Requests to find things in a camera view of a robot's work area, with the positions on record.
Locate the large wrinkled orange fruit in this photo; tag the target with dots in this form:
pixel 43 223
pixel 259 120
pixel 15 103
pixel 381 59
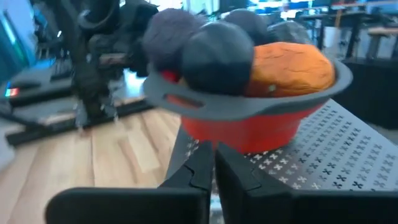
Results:
pixel 289 68

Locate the red apple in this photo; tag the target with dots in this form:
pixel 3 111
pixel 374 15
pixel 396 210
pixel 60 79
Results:
pixel 170 76

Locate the dark green watermelon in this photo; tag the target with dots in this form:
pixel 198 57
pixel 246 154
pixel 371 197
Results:
pixel 217 59

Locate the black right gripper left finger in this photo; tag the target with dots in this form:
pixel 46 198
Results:
pixel 124 205

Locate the grey perforated metal shelf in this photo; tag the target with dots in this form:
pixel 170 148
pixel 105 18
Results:
pixel 342 149

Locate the black round fruit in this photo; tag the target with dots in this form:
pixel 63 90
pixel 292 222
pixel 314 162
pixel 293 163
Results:
pixel 248 25

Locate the dark purple textured cabbage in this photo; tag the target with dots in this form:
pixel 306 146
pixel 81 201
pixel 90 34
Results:
pixel 168 37

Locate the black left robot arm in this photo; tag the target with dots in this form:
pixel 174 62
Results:
pixel 90 77

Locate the red bowl with grey rim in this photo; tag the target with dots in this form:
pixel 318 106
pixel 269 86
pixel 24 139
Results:
pixel 248 133

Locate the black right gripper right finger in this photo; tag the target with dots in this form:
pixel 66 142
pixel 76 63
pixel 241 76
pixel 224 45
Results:
pixel 295 207

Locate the black table frame rail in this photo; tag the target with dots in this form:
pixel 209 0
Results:
pixel 62 124

